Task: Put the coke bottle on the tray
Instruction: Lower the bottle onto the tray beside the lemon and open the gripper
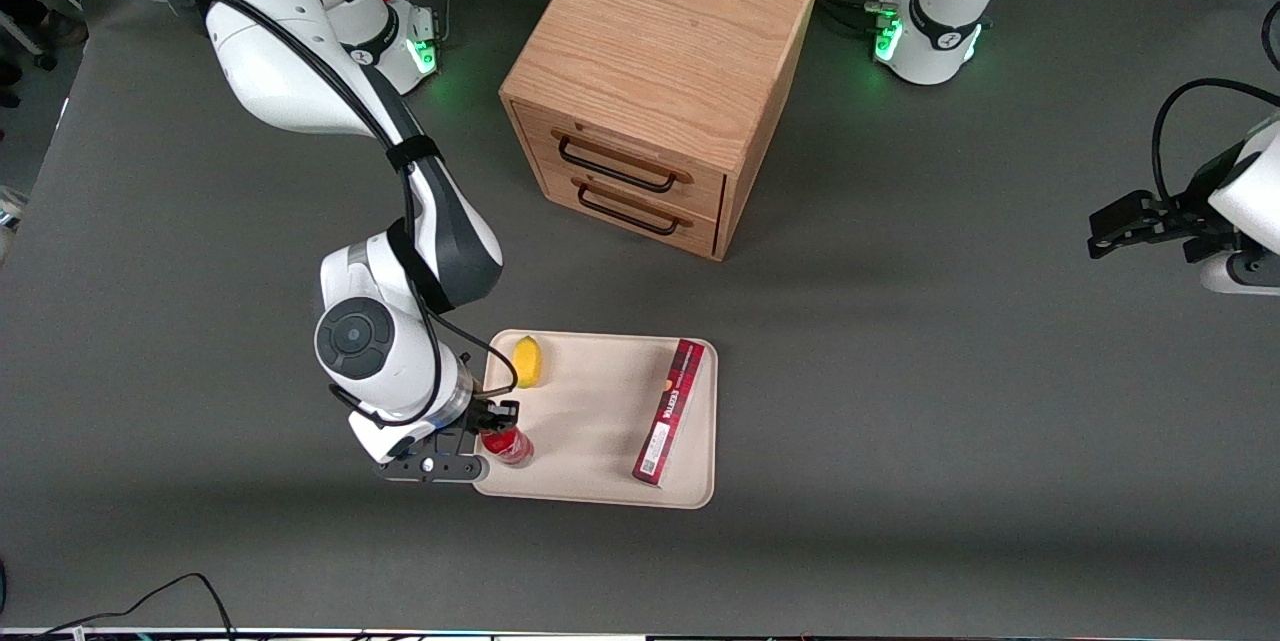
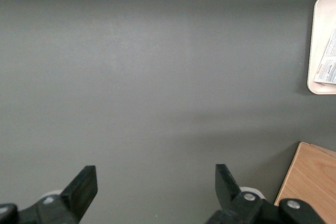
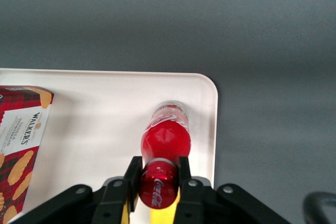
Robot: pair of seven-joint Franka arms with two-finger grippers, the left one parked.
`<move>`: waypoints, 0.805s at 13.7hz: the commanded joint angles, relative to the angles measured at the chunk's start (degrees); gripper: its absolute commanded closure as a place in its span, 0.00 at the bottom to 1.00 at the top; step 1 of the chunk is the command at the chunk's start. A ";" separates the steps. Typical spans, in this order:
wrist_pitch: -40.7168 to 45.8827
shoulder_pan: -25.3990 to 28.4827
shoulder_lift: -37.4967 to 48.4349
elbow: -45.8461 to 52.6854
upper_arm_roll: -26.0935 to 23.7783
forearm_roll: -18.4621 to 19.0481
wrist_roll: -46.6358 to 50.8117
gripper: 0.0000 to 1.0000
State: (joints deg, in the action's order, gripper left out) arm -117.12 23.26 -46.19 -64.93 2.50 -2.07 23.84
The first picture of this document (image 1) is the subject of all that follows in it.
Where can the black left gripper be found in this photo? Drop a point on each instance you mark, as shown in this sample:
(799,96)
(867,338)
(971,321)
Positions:
(1193,217)

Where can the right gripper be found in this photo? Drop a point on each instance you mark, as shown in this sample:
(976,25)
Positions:
(489,416)

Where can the red can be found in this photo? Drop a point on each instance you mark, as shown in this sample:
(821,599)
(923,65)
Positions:
(512,448)

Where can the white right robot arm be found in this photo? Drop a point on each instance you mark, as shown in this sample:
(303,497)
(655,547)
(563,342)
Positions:
(280,71)

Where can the beige plastic tray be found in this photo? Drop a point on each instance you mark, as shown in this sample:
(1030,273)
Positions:
(590,421)

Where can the yellow lemon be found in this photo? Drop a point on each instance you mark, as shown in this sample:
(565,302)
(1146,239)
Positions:
(527,363)

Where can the red flat cardboard box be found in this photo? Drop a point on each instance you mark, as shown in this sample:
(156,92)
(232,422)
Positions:
(672,411)

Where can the wooden drawer front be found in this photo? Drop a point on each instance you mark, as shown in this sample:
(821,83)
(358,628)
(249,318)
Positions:
(700,236)
(705,196)

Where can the wooden drawer cabinet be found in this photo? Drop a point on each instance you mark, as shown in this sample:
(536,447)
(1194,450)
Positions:
(660,31)

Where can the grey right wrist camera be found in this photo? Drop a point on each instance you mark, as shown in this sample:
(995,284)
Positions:
(430,468)

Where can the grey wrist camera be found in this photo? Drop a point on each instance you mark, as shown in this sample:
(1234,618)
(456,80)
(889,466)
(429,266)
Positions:
(430,468)
(1245,273)

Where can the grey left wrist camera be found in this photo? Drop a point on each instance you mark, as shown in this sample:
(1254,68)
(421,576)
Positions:
(1245,273)

